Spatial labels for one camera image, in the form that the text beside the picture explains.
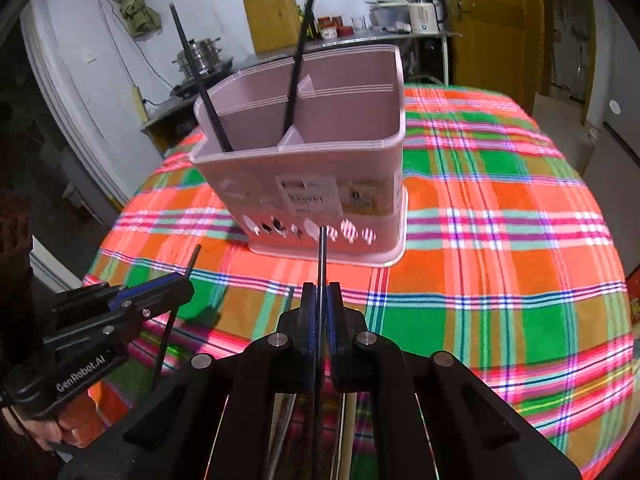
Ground person's left hand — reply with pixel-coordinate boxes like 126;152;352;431
2;400;96;456

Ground red lidded jars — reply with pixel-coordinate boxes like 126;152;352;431
317;15;346;40

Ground black induction cooker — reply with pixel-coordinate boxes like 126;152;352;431
170;57;236;98

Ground wooden chopstick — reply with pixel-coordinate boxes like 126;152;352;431
340;392;357;480

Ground yellow wooden door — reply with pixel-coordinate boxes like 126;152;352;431
440;0;546;111

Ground pink plastic utensil basket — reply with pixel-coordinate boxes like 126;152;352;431
190;44;410;267

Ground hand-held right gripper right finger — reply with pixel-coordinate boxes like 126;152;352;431
325;282;583;480

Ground thin dark chopstick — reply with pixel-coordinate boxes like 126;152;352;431
267;394;301;480

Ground white curved panel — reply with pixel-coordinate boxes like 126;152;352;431
20;0;136;291

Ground wooden cutting board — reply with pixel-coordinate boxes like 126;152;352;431
243;0;303;56

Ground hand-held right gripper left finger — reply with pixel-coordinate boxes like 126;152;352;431
57;282;318;480

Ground steel steamer pot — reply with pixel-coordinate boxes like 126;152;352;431
172;36;223;78

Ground plaid tablecloth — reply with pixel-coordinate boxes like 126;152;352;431
82;82;633;480

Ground white lidded container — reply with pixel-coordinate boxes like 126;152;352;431
370;1;412;31

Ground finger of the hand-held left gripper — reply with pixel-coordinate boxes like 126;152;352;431
44;274;182;329
44;275;197;362

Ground white electric kettle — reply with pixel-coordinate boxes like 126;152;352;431
405;0;447;35

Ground black chopstick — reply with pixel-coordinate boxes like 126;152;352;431
311;226;329;480
151;243;202;391
282;0;326;133
169;4;234;153

